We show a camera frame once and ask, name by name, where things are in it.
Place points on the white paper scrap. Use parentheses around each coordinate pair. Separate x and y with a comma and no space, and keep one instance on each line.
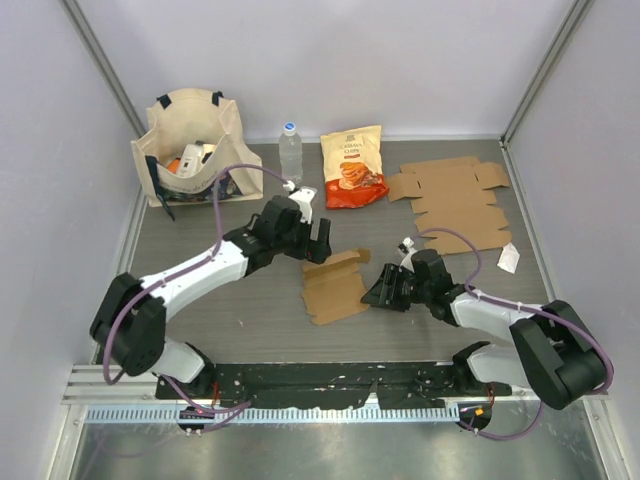
(509,258)

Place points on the clear plastic water bottle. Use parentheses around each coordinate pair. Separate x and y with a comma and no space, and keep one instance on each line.
(291,153)

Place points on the white box in tote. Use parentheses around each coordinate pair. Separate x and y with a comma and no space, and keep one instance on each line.
(194,157)

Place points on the large flat cardboard box blank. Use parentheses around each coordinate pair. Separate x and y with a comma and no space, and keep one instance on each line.
(454,194)

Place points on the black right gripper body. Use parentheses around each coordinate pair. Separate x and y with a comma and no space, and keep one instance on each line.
(422,291)

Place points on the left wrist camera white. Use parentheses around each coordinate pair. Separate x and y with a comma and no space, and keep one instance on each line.
(304,196)

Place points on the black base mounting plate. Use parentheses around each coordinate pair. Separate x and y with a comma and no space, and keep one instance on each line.
(328,386)

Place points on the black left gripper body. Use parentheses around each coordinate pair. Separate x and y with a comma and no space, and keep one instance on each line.
(294,244)

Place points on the orange item in tote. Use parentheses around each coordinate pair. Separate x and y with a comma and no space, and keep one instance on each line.
(174,165)

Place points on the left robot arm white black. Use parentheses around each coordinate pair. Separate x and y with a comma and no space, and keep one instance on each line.
(130,324)

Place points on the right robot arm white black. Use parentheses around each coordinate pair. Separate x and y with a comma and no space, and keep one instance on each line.
(548,348)

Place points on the small brown cardboard box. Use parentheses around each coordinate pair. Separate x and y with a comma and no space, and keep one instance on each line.
(333,290)

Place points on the slotted cable duct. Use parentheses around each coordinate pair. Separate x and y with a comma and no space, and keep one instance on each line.
(184,414)

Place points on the beige canvas tote bag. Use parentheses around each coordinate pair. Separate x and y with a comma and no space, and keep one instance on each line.
(183,117)

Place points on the cassava chips bag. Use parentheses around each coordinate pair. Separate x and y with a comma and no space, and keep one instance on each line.
(352,167)

